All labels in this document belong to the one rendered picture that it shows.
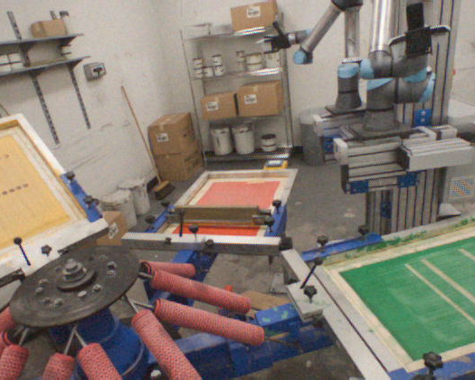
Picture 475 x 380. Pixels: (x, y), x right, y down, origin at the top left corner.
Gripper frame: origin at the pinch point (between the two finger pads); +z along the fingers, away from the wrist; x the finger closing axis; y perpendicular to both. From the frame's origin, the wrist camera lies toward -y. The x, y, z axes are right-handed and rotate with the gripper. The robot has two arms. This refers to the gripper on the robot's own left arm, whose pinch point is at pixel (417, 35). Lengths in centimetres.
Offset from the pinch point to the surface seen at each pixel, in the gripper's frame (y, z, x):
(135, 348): 51, 75, 68
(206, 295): 47, 57, 54
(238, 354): 60, 64, 45
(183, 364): 43, 83, 45
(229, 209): 52, -6, 79
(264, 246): 58, 17, 55
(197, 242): 50, 26, 77
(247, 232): 63, -3, 72
